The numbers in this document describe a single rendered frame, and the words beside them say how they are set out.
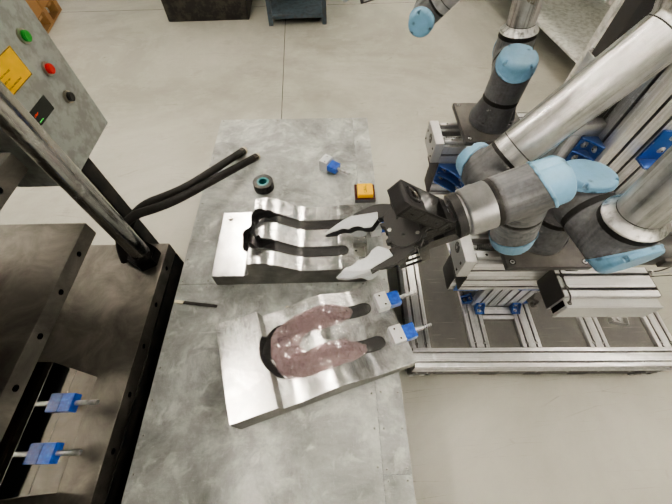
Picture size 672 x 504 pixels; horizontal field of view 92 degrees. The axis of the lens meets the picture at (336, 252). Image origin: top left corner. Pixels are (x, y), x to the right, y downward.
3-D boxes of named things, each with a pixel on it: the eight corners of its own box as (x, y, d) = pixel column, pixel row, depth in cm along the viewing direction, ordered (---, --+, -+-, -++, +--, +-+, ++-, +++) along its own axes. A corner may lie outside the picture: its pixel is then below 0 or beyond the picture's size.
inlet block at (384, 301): (409, 289, 104) (413, 281, 99) (416, 303, 101) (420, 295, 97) (371, 301, 102) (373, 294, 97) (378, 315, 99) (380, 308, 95)
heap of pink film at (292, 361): (349, 301, 98) (350, 290, 92) (371, 358, 89) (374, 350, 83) (265, 328, 94) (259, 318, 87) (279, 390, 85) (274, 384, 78)
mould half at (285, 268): (361, 220, 123) (364, 195, 111) (367, 281, 109) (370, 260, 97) (228, 223, 122) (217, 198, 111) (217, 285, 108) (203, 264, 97)
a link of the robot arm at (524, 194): (570, 214, 49) (590, 178, 42) (497, 239, 51) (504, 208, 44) (542, 177, 53) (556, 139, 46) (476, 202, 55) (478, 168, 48)
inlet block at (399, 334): (425, 319, 98) (429, 313, 94) (433, 335, 96) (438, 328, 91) (385, 333, 96) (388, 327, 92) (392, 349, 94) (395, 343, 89)
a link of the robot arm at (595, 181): (564, 188, 86) (599, 146, 74) (596, 228, 79) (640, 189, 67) (522, 195, 84) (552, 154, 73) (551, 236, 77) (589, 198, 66)
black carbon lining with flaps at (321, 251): (346, 221, 114) (347, 203, 106) (349, 261, 105) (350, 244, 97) (247, 223, 113) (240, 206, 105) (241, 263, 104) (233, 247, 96)
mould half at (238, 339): (378, 289, 107) (382, 273, 98) (413, 366, 94) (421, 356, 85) (226, 337, 98) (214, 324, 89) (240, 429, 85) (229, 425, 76)
